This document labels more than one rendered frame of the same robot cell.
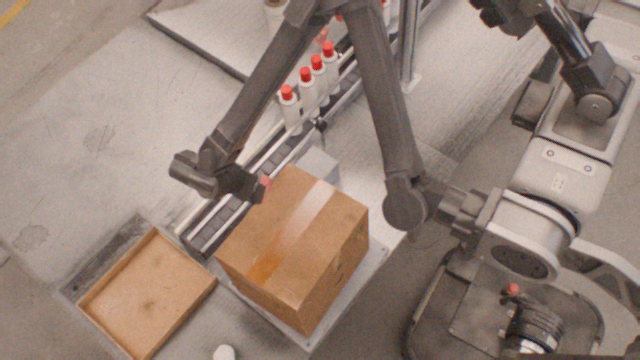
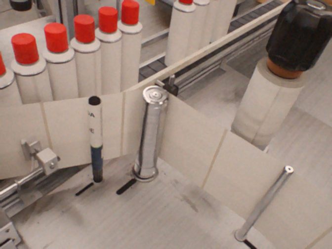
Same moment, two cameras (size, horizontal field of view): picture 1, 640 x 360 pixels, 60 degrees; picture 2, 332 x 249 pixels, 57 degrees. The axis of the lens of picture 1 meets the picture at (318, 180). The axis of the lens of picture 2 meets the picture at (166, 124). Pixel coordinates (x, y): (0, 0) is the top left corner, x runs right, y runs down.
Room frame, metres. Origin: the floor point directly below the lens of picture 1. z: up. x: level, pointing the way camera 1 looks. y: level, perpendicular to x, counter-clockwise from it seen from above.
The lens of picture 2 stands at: (1.79, -0.23, 1.34)
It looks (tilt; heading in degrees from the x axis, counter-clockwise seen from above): 46 degrees down; 167
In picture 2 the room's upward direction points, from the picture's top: 11 degrees clockwise
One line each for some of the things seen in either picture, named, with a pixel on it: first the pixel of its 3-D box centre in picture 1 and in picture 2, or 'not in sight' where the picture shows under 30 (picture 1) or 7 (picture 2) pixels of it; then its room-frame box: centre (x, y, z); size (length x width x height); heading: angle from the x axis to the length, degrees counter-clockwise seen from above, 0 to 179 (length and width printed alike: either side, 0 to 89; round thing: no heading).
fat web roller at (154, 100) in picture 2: not in sight; (149, 138); (1.48, -0.18, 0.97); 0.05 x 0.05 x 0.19
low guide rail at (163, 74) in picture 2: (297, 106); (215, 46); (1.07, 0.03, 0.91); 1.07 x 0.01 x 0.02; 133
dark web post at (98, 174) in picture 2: not in sight; (96, 145); (1.49, -0.26, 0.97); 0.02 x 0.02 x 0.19
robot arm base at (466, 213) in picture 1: (464, 212); not in sight; (0.38, -0.23, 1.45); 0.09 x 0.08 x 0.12; 140
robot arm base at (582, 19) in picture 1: (566, 18); not in sight; (0.76, -0.55, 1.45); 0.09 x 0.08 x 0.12; 140
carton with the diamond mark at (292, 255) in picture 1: (298, 252); not in sight; (0.55, 0.08, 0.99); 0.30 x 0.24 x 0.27; 137
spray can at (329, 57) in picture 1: (330, 68); (180, 28); (1.14, -0.09, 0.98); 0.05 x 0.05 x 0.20
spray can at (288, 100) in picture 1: (290, 110); (225, 8); (1.01, 0.05, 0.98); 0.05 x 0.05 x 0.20
